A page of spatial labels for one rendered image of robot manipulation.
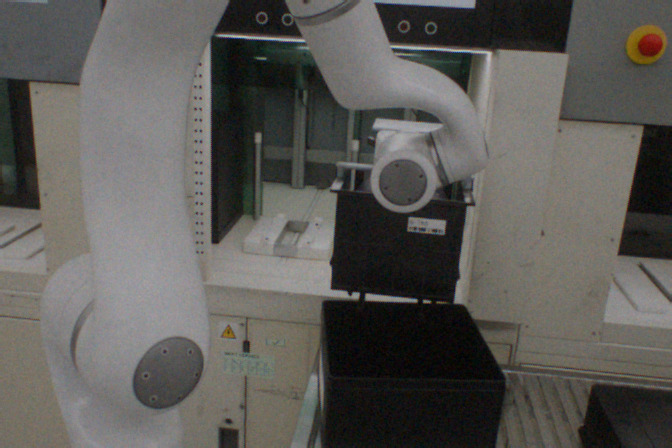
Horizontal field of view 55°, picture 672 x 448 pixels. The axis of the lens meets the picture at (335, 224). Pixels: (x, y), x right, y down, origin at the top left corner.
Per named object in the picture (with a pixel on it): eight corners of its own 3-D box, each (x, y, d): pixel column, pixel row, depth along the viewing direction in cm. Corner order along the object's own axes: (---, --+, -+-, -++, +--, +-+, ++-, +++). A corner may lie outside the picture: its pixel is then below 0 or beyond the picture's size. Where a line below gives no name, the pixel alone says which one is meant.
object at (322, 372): (316, 378, 128) (320, 299, 122) (454, 381, 130) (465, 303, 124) (321, 474, 101) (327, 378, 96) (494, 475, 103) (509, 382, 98)
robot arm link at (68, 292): (98, 527, 65) (82, 313, 57) (40, 434, 78) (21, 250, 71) (205, 478, 72) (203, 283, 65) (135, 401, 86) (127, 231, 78)
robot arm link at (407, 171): (428, 121, 92) (368, 144, 94) (430, 138, 80) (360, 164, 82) (448, 175, 94) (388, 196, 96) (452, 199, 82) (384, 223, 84)
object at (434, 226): (319, 309, 112) (331, 129, 103) (334, 267, 132) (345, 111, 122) (460, 326, 110) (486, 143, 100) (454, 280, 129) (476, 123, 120)
